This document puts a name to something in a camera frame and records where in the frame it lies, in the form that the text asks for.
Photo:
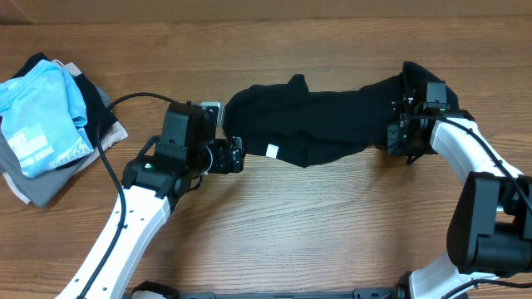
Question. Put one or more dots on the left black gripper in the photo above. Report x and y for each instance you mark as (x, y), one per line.
(224, 161)

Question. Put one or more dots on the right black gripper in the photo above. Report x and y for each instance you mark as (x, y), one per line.
(394, 147)

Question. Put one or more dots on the black t-shirt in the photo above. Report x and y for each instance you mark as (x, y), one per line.
(309, 128)

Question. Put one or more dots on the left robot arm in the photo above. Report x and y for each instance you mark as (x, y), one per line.
(167, 167)

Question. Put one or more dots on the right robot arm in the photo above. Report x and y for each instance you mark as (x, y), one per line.
(489, 237)

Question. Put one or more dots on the black folded shirt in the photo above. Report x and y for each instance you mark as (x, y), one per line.
(95, 106)

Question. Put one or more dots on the grey folded shirt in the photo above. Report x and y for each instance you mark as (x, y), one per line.
(37, 187)

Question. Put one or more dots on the light blue folded shirt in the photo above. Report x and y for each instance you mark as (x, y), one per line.
(43, 119)

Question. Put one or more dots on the beige folded shirt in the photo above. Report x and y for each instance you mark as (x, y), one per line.
(112, 139)

